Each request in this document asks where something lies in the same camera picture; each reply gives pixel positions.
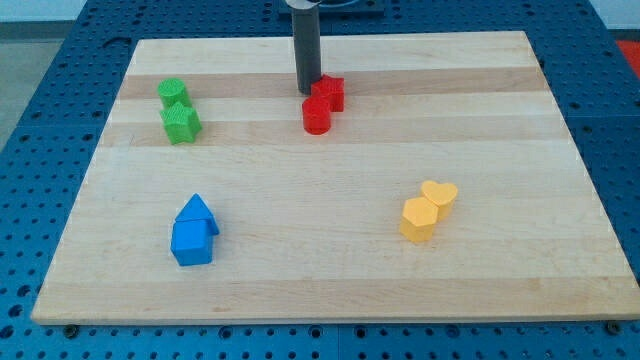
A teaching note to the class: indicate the red cylinder block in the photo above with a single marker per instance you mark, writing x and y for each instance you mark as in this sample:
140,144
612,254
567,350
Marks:
316,115

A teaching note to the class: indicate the red star block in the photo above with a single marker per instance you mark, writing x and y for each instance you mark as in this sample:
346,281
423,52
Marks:
331,89

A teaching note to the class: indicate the green star block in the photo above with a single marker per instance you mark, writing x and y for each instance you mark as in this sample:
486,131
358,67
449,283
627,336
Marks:
181,123

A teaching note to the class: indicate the yellow hexagon block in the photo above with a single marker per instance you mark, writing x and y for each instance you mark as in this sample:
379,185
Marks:
418,219

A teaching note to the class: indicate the yellow heart block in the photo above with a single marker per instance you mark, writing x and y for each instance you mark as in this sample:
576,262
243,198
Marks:
442,195

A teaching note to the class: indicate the blue triangle block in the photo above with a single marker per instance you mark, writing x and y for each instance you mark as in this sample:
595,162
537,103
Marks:
196,209

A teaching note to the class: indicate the light wooden board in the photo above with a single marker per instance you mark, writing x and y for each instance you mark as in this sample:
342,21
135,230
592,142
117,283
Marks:
309,225

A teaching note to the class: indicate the blue cube block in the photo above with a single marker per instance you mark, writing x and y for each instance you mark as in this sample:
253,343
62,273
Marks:
192,243

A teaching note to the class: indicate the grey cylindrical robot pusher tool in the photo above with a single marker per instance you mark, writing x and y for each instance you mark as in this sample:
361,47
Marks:
306,38

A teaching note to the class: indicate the green cylinder block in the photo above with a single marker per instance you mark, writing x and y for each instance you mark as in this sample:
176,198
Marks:
172,91

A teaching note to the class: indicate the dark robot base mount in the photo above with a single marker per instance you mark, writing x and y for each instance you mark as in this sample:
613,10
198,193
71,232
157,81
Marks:
333,9

